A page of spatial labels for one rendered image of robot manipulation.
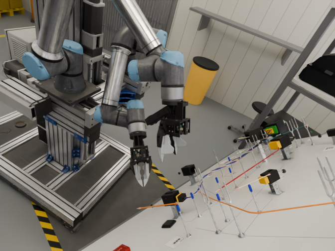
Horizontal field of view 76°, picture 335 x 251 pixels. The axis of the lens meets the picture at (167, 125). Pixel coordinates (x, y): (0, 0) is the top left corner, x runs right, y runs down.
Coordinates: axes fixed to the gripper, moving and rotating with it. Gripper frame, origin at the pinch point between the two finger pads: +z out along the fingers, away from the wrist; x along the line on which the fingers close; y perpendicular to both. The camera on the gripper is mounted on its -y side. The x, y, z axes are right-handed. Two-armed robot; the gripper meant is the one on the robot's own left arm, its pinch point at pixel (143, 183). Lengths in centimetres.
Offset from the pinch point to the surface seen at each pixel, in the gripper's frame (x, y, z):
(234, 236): 22.4, 31.0, 17.8
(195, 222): 15.8, 15.1, 15.4
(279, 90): 87, -21, -44
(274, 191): 42.7, 19.5, 9.4
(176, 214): 11.2, 5.5, 13.0
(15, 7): -238, -284, -410
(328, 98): 103, -8, -31
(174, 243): 7.7, 21.0, 19.0
